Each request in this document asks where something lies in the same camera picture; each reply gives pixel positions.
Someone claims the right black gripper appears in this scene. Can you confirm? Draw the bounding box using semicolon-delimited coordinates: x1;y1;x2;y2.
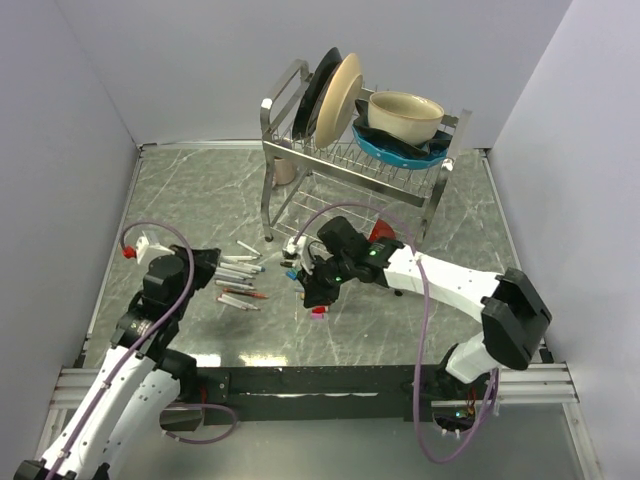
297;254;355;309

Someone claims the dark red marker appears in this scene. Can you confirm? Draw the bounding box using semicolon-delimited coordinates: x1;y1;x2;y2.
223;287;269;299

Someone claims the black marker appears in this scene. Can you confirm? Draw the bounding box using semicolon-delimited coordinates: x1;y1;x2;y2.
236;240;262;257

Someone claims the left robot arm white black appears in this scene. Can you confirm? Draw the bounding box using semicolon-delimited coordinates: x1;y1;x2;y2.
14;245;221;479

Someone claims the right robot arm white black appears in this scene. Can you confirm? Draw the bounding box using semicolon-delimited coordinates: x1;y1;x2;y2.
283;216;552;398

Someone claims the red bowl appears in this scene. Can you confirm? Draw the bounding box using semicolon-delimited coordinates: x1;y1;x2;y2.
369;218;396;243

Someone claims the stainless steel dish rack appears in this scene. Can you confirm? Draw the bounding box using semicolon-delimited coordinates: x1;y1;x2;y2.
260;59;471;242

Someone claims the pink cup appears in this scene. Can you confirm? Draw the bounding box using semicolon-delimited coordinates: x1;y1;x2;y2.
272;157;297;187

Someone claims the blue dotted dish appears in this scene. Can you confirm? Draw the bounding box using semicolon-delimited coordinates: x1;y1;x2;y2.
352;127;448;170

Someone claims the black base beam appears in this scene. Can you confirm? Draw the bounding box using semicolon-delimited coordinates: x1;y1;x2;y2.
149;363;501;432

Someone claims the black plate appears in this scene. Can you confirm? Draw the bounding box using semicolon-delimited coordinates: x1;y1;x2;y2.
292;47;343;140

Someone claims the cream ceramic bowl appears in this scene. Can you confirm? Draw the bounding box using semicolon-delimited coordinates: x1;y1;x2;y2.
367;91;445;146

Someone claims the beige plate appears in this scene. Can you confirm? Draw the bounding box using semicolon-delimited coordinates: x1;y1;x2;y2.
315;53;363;149

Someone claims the aluminium rail frame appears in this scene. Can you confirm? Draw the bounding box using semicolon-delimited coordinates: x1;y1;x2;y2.
49;363;579;410

